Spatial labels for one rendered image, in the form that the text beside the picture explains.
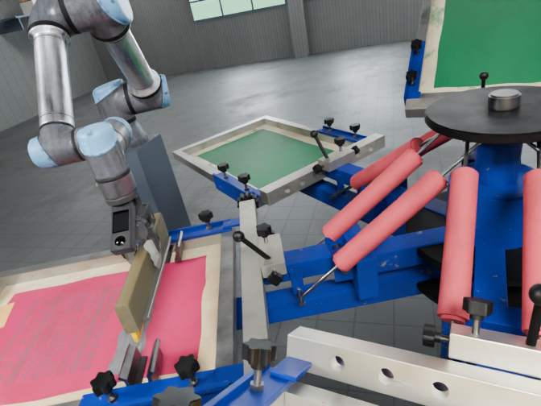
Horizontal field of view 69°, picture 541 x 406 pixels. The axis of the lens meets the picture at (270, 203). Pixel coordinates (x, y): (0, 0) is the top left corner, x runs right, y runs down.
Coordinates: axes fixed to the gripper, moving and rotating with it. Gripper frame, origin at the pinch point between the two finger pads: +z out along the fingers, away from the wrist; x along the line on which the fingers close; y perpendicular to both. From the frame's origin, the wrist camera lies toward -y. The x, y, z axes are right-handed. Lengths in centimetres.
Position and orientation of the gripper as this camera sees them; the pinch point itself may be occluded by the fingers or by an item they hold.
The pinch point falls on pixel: (148, 267)
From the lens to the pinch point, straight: 101.2
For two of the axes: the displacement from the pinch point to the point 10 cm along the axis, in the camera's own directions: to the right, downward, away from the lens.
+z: 1.8, 8.5, 4.9
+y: -0.8, -4.8, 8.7
